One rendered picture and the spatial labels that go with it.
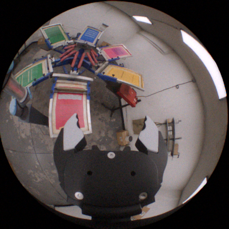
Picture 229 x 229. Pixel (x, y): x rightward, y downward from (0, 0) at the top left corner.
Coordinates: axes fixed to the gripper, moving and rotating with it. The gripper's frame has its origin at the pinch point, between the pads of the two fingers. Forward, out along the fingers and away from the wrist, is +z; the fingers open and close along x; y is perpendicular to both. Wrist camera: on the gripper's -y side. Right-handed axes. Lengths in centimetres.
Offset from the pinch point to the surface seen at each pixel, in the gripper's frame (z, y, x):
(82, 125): 55, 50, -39
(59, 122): 41, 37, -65
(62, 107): 54, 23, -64
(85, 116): 66, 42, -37
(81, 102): 75, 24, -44
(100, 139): 123, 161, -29
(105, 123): 164, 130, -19
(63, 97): 63, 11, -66
